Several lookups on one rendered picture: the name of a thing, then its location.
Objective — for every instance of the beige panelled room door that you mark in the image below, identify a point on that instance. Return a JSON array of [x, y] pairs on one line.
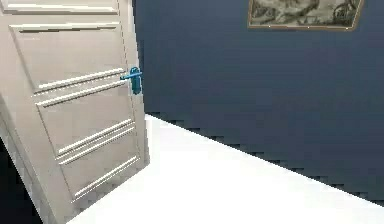
[[80, 110]]

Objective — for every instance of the framed grey wall picture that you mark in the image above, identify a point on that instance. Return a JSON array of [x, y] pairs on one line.
[[303, 12]]

